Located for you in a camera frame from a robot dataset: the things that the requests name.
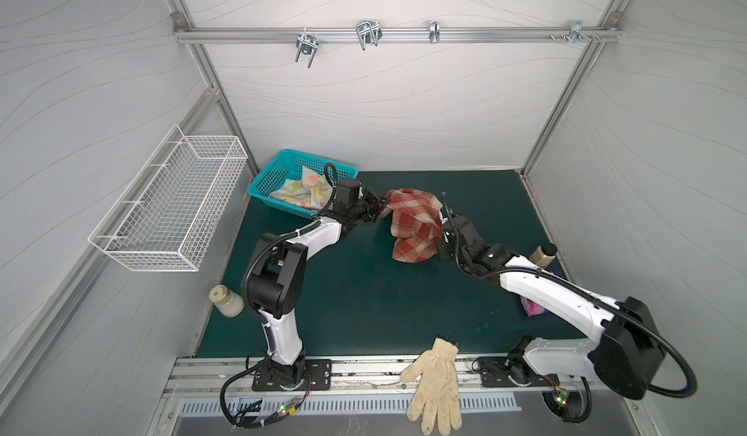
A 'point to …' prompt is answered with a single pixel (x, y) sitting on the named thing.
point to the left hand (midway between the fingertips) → (397, 194)
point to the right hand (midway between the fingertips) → (450, 230)
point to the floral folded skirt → (312, 192)
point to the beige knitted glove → (436, 393)
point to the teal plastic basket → (287, 165)
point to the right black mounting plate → (496, 372)
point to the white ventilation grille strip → (194, 406)
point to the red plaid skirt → (416, 224)
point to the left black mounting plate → (317, 378)
